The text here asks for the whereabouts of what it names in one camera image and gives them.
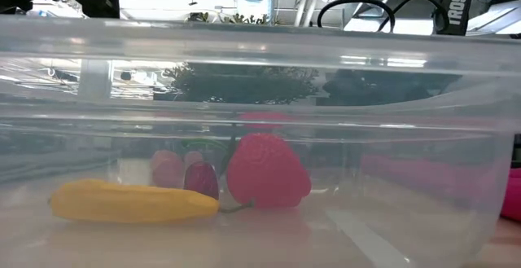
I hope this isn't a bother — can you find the pink lumpy toy fruit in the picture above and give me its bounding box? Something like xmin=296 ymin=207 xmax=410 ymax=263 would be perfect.
xmin=185 ymin=150 xmax=204 ymax=167

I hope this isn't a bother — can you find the green artificial potted plant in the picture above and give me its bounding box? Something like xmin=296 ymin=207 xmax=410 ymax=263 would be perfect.
xmin=162 ymin=11 xmax=321 ymax=105

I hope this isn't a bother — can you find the clear plastic tupperware container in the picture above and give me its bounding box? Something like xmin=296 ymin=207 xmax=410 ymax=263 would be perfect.
xmin=0 ymin=14 xmax=521 ymax=268

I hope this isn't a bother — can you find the dark red toy cherry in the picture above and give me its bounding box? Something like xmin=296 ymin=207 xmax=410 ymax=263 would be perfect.
xmin=183 ymin=160 xmax=256 ymax=214

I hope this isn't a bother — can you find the yellow toy banana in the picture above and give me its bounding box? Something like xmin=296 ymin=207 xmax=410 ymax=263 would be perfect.
xmin=48 ymin=178 xmax=221 ymax=225

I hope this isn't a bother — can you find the large red toy strawberry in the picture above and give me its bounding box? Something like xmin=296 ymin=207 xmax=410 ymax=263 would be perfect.
xmin=182 ymin=132 xmax=313 ymax=210

